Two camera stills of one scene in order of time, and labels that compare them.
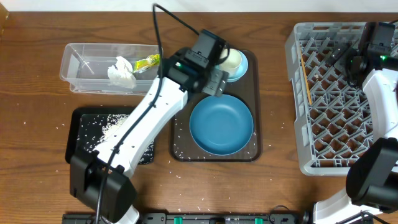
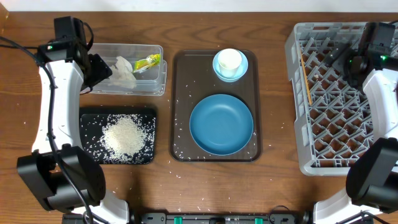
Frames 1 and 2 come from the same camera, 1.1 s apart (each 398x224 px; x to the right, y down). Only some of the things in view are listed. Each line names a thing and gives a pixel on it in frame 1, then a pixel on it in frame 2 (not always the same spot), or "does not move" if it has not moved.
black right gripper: [339, 55] does not move
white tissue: [120, 74] does not move
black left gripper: [216, 84] -> [102, 72]
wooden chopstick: [306, 78] does not move
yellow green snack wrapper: [143, 65] does not move
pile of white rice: [93, 129] -> [125, 135]
